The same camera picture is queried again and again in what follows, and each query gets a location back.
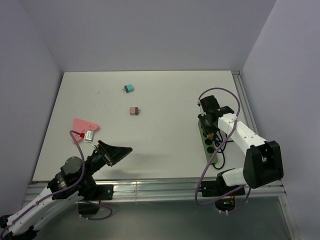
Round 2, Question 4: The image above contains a green power strip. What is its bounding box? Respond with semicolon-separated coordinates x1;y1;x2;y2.
197;121;216;162

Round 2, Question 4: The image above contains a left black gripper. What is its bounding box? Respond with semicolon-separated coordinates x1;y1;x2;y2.
78;139;133;182

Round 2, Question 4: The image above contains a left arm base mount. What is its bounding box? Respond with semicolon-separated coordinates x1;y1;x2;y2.
77;184;114;218

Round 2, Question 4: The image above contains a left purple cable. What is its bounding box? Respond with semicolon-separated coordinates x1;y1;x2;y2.
0;129;113;233

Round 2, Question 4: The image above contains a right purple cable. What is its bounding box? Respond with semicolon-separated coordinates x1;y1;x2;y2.
194;87;252;216

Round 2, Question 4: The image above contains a yellow plug adapter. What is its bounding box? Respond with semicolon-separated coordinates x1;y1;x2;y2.
206;133;214;138

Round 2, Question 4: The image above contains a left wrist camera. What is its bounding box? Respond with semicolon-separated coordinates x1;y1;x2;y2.
83;130;96;149

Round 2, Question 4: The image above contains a teal plug adapter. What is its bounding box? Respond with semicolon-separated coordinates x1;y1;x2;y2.
122;84;135;94

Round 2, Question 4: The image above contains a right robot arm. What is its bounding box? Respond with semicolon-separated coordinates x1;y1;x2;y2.
198;95;284;196

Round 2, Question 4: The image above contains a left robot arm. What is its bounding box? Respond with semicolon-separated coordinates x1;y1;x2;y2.
0;140;133;240

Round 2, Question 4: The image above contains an aluminium front rail frame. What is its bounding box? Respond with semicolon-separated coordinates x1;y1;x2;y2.
36;178;301;240

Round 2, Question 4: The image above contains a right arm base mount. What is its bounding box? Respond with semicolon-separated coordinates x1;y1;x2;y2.
199;180;246;211

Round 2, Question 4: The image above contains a purple cable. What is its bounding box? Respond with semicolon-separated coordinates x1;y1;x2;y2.
194;87;252;216
0;129;113;233

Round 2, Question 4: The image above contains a pink triangular power strip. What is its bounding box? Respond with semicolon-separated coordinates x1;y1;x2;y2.
72;118;100;135

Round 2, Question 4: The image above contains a brown plug adapter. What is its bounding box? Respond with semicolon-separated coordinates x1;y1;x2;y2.
129;106;141;116

